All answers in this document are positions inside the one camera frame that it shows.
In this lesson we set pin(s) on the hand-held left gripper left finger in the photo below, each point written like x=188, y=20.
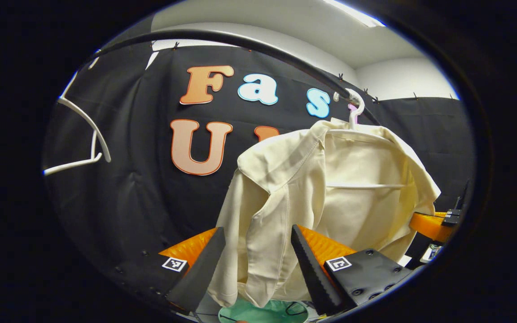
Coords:
x=202, y=269

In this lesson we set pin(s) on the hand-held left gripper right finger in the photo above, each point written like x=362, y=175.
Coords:
x=312, y=273

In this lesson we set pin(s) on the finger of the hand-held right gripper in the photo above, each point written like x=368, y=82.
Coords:
x=431, y=226

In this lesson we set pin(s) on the green laundry hamper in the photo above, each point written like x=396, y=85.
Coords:
x=263, y=314

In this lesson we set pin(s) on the cream long-sleeved shirt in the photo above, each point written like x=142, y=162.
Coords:
x=285, y=179

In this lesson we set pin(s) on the white plastic hanger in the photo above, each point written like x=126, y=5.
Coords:
x=353, y=121
x=72, y=165

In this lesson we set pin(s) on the black clothes rack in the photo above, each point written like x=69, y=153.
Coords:
x=195, y=33

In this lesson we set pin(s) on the white paper sheet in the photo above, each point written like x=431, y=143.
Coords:
x=404, y=261

